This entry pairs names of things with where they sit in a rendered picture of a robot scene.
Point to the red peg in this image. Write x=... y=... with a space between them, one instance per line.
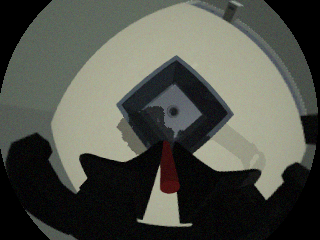
x=168 y=174

